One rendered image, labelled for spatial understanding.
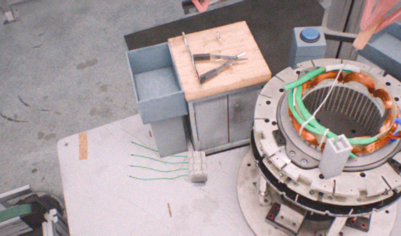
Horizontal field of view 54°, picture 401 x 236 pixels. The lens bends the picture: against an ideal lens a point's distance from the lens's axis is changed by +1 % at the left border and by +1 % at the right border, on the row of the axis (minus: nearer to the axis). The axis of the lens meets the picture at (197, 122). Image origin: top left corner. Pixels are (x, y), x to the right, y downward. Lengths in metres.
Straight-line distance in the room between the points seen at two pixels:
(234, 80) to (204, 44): 0.14
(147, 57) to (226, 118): 0.25
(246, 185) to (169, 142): 0.23
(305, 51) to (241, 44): 0.17
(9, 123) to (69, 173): 1.34
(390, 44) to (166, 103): 0.56
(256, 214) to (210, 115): 0.27
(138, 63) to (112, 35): 1.71
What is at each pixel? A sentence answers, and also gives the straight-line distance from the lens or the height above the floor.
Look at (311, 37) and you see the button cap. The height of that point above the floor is 1.04.
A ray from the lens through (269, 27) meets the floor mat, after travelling 2.62.
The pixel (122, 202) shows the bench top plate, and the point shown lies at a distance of 1.07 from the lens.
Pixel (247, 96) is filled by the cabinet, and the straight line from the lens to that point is 0.95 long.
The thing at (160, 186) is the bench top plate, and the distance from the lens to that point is 1.07.
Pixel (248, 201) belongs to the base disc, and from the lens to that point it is 1.01.
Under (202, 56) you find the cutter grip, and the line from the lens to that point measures 0.90.
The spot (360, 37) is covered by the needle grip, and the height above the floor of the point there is 1.30.
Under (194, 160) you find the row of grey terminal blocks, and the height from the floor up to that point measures 0.81.
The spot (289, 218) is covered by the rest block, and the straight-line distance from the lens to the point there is 0.97.
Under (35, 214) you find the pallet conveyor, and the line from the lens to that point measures 1.18.
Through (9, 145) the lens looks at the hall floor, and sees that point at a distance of 2.38.
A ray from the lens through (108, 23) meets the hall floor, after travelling 2.83.
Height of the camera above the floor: 1.72
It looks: 54 degrees down
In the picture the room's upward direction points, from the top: 8 degrees counter-clockwise
